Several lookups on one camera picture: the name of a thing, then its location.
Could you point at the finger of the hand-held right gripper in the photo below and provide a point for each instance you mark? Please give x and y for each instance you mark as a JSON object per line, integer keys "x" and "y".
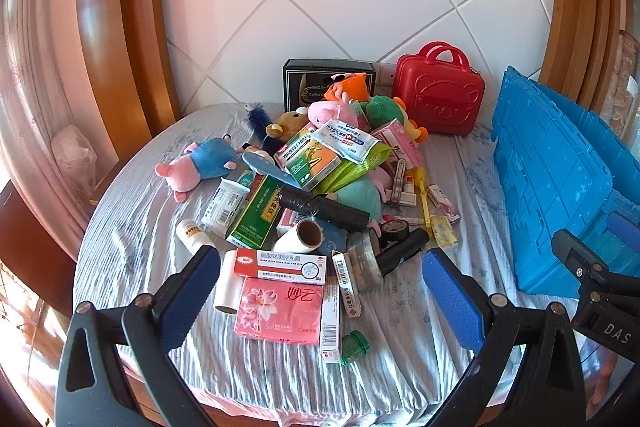
{"x": 575, "y": 254}
{"x": 625, "y": 226}

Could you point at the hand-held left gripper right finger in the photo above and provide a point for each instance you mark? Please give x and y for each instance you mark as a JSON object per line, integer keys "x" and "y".
{"x": 450, "y": 299}

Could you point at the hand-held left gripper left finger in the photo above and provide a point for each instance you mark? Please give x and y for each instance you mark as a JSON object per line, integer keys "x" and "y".
{"x": 192, "y": 294}

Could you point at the white paper roll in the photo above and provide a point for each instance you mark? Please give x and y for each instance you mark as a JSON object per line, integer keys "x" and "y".
{"x": 229, "y": 282}

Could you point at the white plastic bottle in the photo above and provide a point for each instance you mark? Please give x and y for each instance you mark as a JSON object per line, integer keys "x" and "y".
{"x": 192, "y": 234}

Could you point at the black cylinder flashlight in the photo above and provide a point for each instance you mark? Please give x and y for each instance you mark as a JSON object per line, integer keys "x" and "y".
{"x": 402, "y": 252}

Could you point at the blue plastic crate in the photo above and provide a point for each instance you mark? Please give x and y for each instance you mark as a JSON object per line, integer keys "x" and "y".
{"x": 550, "y": 187}

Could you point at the pink flower tissue pack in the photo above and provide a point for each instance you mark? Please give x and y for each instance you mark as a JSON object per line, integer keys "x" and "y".
{"x": 280, "y": 312}

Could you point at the grey tape roll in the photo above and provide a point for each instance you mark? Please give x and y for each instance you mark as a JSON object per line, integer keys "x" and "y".
{"x": 365, "y": 264}

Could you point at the red white medicine box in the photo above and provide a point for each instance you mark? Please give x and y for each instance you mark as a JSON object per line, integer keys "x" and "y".
{"x": 280, "y": 266}

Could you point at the long green box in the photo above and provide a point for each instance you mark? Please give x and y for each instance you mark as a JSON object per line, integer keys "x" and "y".
{"x": 257, "y": 212}

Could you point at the narrow white barcode box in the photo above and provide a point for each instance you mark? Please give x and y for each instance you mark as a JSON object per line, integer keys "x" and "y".
{"x": 346, "y": 284}

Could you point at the white box red stripe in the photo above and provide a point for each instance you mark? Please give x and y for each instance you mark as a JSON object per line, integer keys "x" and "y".
{"x": 331, "y": 324}

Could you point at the light blue cloth-covered desktop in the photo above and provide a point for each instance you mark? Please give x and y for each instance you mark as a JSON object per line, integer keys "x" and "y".
{"x": 145, "y": 257}

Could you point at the yellow green sachet pack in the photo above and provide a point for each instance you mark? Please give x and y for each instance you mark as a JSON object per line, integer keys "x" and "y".
{"x": 443, "y": 232}

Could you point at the black electrical tape roll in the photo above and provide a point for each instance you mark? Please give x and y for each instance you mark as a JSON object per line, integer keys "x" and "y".
{"x": 395, "y": 229}

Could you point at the small pink white box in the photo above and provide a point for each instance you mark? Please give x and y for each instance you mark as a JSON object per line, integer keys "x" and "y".
{"x": 444, "y": 203}

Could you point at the green bottle cap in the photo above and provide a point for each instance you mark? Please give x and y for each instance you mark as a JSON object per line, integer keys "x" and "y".
{"x": 355, "y": 347}

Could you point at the brown folding tool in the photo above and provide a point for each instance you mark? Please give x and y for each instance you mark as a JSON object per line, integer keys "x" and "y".
{"x": 396, "y": 184}

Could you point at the teal-dress pig plush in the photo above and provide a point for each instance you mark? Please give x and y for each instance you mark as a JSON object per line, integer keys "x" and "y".
{"x": 357, "y": 202}

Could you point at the blue-shirt pig plush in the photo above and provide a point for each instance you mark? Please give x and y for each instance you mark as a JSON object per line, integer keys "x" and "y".
{"x": 207, "y": 159}

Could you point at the rolled patterned carpet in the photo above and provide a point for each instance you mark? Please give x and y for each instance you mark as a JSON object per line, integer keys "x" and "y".
{"x": 625, "y": 87}

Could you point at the blue shoe insole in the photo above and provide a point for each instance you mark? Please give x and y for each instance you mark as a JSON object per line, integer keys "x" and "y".
{"x": 262, "y": 167}

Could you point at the lime green wipes packet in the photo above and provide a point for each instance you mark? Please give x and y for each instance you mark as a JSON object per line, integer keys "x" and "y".
{"x": 357, "y": 172}

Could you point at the pink tissue box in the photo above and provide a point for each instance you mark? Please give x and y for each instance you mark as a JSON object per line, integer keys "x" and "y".
{"x": 400, "y": 144}

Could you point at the blue fuzzy feather toy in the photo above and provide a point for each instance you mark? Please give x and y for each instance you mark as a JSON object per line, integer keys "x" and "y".
{"x": 259, "y": 119}

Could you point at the white blue sachet pack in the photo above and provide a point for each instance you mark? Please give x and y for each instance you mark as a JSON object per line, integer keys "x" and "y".
{"x": 350, "y": 141}

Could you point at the brown bear plush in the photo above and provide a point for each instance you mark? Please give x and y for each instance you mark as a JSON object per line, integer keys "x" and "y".
{"x": 292, "y": 122}

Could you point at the yellow duck plush green hat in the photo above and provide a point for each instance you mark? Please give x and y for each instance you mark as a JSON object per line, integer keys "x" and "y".
{"x": 387, "y": 109}

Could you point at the red small suitcase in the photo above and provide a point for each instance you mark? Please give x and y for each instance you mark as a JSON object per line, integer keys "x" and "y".
{"x": 437, "y": 94}

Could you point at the pink pig plush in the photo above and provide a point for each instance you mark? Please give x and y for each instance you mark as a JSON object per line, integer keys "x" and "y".
{"x": 330, "y": 112}

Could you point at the orange plush toy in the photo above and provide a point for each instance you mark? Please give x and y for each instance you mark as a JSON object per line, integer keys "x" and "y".
{"x": 345, "y": 88}

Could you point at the black coffee box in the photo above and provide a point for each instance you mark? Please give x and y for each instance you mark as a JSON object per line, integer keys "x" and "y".
{"x": 305, "y": 84}

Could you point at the wall socket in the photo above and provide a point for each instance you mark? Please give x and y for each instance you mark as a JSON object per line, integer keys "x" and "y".
{"x": 386, "y": 74}

